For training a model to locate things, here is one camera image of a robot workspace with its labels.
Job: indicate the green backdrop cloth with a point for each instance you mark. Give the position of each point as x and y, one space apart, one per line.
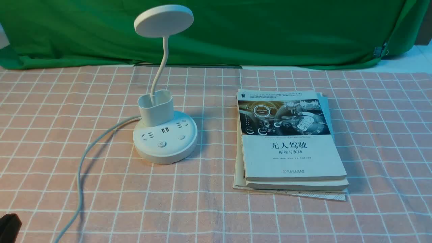
317 34

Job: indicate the bottom thin booklet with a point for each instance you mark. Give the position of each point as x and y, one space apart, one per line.
314 195

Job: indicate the metal binder clip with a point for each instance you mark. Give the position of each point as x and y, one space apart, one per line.
380 52

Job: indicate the pink checkered tablecloth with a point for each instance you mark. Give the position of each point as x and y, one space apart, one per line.
382 125

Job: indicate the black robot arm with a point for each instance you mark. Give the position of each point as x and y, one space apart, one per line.
10 225

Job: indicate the white desk lamp with sockets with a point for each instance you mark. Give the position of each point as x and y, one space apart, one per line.
163 135

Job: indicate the top book self-driving cover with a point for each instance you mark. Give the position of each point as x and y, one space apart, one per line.
287 148

